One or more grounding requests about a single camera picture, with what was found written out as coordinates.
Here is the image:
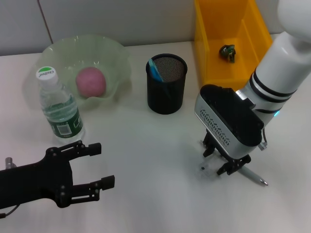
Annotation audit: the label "left gripper cable with connector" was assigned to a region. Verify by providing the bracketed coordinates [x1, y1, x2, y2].
[0, 157, 20, 218]

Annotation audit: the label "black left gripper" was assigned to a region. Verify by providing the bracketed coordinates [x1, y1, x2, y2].
[0, 141, 116, 210]

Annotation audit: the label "green plastic wrapper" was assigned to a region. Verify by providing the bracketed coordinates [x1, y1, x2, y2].
[218, 44, 237, 64]

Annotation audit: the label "right gripper cable with connector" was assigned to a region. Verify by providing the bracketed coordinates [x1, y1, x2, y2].
[257, 128, 268, 150]

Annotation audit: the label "silver pen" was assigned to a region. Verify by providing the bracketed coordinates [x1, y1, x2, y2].
[199, 140, 269, 187]

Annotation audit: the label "blue plastic scissors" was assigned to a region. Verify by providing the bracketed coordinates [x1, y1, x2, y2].
[148, 57, 172, 99]

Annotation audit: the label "pink peach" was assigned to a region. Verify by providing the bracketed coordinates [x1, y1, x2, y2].
[75, 67, 107, 99]

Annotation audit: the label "black mesh pen holder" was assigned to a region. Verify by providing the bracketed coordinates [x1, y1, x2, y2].
[145, 53, 188, 115]

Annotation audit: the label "gripper cable with connector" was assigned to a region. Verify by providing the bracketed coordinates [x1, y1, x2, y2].
[257, 128, 268, 150]
[0, 157, 20, 218]

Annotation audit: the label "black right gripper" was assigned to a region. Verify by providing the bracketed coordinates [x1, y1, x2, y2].
[202, 132, 252, 176]

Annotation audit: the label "yellow plastic bin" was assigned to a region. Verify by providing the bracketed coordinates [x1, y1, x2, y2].
[193, 0, 276, 94]

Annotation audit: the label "clear bottle with green label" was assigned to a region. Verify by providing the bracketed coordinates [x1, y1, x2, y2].
[35, 65, 86, 144]

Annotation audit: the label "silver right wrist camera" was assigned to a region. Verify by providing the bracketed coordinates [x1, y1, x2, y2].
[194, 84, 265, 159]

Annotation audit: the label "transparent plastic ruler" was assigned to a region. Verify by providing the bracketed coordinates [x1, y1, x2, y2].
[198, 155, 228, 178]

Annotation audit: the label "pale green glass fruit plate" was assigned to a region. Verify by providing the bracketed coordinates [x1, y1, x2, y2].
[31, 35, 132, 112]

